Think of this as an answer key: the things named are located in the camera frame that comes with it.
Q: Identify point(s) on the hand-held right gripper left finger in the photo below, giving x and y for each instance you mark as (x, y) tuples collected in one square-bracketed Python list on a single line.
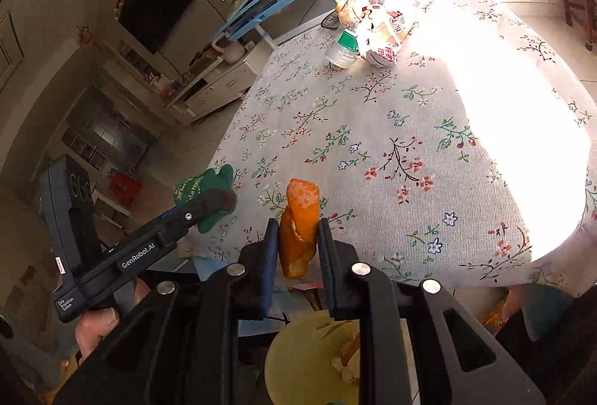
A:
[(269, 265)]

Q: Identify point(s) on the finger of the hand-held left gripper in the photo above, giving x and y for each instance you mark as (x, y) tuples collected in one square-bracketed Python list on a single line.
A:
[(200, 206)]

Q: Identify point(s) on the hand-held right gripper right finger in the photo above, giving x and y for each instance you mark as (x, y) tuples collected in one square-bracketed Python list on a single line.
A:
[(326, 265)]

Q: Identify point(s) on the long orange peel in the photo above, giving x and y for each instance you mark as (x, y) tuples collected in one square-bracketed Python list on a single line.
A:
[(298, 223)]

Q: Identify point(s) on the curled orange peel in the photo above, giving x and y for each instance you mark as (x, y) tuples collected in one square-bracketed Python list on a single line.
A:
[(352, 344)]

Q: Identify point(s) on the yellow plastic trash bin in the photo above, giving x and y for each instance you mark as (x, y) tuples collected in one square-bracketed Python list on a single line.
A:
[(298, 363)]

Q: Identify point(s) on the white tissue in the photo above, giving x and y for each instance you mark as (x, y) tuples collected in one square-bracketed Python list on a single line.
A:
[(345, 370)]

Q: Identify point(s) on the person's left hand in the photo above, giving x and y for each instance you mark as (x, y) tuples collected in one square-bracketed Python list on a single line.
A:
[(95, 332)]

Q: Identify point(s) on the red plastic box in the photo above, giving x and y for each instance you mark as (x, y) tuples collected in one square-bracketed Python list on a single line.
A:
[(125, 188)]

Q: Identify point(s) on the white television cabinet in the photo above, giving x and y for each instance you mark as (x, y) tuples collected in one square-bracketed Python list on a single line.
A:
[(214, 87)]

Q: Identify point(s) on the white display shelf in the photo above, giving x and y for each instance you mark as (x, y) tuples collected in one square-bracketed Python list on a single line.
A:
[(135, 69)]

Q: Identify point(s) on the floral tablecloth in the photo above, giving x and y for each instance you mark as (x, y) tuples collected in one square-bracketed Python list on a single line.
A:
[(419, 129)]

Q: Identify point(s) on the colourful crocheted cushion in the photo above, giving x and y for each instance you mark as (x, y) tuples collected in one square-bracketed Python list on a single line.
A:
[(496, 314)]

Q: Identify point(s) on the black television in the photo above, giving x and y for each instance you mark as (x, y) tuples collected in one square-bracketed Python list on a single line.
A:
[(156, 1)]

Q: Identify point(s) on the green label plastic bottle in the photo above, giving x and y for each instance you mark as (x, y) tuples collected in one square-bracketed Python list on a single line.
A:
[(344, 48)]

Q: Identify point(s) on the person's dark clothing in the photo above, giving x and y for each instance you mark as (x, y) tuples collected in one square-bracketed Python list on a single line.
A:
[(559, 363)]

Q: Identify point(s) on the clear plastic bread bag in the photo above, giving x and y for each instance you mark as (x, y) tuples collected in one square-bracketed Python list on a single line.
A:
[(382, 3)]

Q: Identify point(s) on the red wall ornament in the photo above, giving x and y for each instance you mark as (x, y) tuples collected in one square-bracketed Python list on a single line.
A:
[(86, 35)]

